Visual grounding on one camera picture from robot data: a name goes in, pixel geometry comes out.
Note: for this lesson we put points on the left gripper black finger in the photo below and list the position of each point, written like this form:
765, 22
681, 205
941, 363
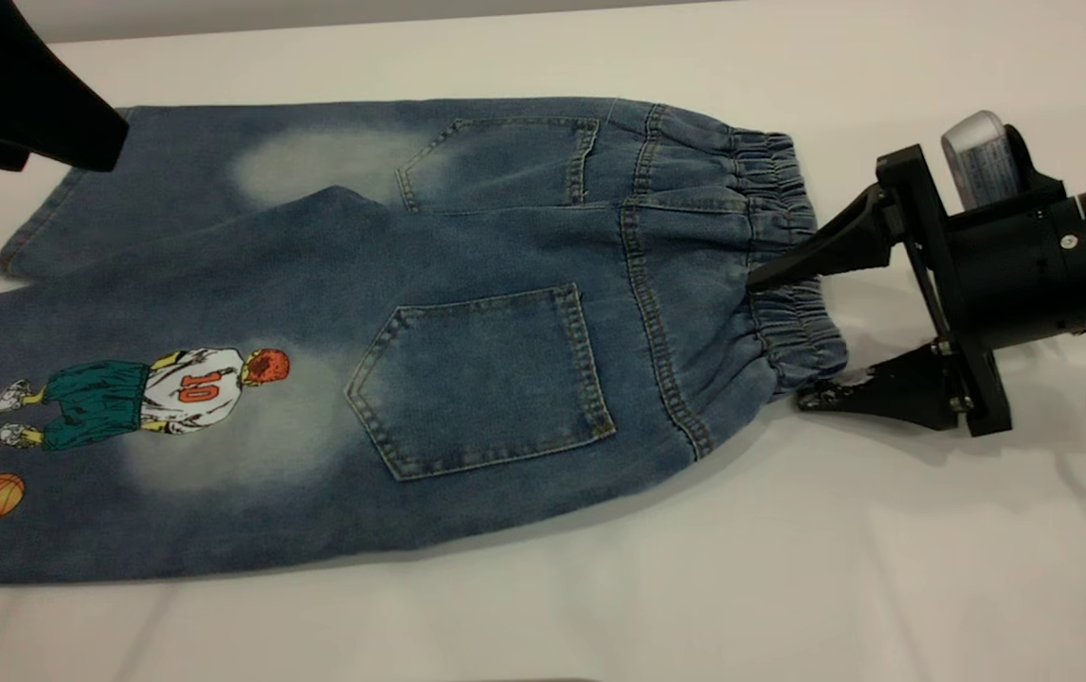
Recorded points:
22, 95

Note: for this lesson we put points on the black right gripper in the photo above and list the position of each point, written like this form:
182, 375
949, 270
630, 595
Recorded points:
1007, 275

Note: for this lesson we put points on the blue denim jeans with print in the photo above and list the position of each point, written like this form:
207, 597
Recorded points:
467, 379

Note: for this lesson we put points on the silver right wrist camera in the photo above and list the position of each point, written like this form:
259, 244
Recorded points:
979, 161

